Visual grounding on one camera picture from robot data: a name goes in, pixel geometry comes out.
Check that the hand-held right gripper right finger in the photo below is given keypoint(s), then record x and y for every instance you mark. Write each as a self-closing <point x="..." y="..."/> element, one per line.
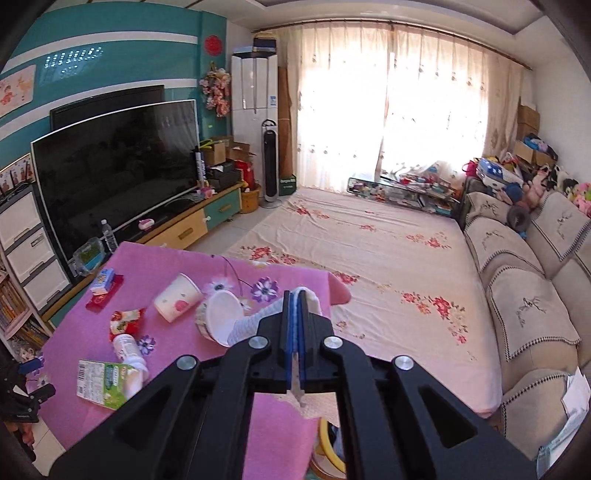
<point x="302" y="341"/>

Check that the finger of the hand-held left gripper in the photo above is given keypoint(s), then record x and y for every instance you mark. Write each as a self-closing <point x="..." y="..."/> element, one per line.
<point x="42" y="393"/>
<point x="32" y="367"/>

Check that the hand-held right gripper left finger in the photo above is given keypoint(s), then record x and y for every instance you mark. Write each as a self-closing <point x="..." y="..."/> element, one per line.
<point x="290" y="332"/>

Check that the green white milk carton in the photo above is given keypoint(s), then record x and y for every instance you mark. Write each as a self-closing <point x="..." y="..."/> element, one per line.
<point x="101" y="383"/>

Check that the small white drink bottle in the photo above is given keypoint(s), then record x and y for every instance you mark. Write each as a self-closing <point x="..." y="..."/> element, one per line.
<point x="127" y="348"/>

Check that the red silver snack bag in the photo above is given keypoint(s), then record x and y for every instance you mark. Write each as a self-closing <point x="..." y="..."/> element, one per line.
<point x="122" y="323"/>

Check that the yellow rimmed black bin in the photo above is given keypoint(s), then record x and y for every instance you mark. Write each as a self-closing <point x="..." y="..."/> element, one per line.
<point x="325" y="443"/>

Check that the white paper cup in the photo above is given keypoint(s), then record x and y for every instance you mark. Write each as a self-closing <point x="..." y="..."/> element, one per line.
<point x="178" y="300"/>

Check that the pink floral tablecloth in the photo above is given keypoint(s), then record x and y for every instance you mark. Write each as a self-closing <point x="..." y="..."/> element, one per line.
<point x="69" y="332"/>

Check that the bookshelf with books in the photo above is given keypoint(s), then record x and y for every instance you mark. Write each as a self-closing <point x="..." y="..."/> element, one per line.
<point x="9" y="304"/>

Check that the red pouch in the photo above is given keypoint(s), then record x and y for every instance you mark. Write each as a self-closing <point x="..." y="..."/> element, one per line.
<point x="99" y="302"/>

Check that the cream floral floor mat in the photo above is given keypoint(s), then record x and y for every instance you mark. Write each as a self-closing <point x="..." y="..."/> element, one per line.
<point x="392" y="277"/>

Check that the white plastic drawer unit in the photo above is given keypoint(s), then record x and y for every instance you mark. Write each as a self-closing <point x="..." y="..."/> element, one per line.
<point x="23" y="249"/>

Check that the plastic bag with green tray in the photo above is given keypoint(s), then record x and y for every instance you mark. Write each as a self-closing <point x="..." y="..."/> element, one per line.
<point x="87" y="258"/>

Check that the wicker basket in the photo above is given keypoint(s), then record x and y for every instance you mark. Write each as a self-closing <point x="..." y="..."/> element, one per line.
<point x="249" y="201"/>

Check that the teal yellow television cabinet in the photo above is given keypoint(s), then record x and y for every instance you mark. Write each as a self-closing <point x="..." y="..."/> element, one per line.
<point x="184" y="233"/>

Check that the green box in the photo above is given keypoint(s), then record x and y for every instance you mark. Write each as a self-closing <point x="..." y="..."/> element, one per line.
<point x="287" y="185"/>

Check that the clear water bottle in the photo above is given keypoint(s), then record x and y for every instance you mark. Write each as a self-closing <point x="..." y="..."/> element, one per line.
<point x="109" y="237"/>

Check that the black tower fan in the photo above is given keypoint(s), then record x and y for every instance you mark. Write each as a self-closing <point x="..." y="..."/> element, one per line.
<point x="270" y="161"/>

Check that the small pink toy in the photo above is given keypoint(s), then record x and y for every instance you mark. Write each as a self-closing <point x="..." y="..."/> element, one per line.
<point x="145" y="225"/>

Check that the cluttered glass coffee table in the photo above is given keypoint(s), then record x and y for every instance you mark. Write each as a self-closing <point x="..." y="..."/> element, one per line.
<point x="401" y="189"/>

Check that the black white tube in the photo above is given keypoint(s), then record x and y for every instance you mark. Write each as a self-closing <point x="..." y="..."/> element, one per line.
<point x="199" y="166"/>

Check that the row of framed photos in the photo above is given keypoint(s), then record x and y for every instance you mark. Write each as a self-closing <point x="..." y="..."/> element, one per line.
<point x="18" y="175"/>

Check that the open cardboard boxes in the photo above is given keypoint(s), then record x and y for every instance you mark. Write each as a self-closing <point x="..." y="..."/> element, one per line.
<point x="217" y="152"/>

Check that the large curved television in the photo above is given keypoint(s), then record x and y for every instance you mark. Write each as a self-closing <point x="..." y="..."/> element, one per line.
<point x="115" y="175"/>

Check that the sheer beige curtain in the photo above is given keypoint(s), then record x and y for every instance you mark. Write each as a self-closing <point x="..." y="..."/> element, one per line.
<point x="346" y="115"/>

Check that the beige sofa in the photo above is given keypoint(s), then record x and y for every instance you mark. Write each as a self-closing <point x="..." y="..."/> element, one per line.
<point x="521" y="277"/>

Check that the white standing air conditioner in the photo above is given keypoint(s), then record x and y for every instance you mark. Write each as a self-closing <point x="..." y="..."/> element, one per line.
<point x="254" y="92"/>

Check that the hanging flower decoration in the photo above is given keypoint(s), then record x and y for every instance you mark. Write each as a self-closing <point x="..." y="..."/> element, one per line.
<point x="217" y="92"/>

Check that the blue star cushion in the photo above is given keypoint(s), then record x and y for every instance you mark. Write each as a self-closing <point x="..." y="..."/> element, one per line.
<point x="496" y="173"/>

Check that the pile of plush toys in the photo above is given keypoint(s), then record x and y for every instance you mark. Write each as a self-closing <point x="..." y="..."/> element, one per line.
<point x="531" y="189"/>

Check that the white papers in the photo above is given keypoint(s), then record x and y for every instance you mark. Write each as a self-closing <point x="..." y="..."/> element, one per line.
<point x="577" y="392"/>

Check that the dark flat box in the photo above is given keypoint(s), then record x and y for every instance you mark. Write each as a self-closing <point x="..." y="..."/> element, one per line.
<point x="265" y="45"/>

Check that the curtain rod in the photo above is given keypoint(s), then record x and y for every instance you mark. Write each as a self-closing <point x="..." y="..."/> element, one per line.
<point x="268" y="29"/>

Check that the stacked cardboard boxes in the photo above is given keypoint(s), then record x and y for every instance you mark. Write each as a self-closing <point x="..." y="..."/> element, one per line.
<point x="526" y="117"/>

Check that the cartoon wall poster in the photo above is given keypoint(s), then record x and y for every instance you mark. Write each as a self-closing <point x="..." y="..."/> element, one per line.
<point x="16" y="90"/>

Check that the red round wall decoration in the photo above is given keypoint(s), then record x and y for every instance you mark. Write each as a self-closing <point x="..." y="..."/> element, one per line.
<point x="213" y="45"/>

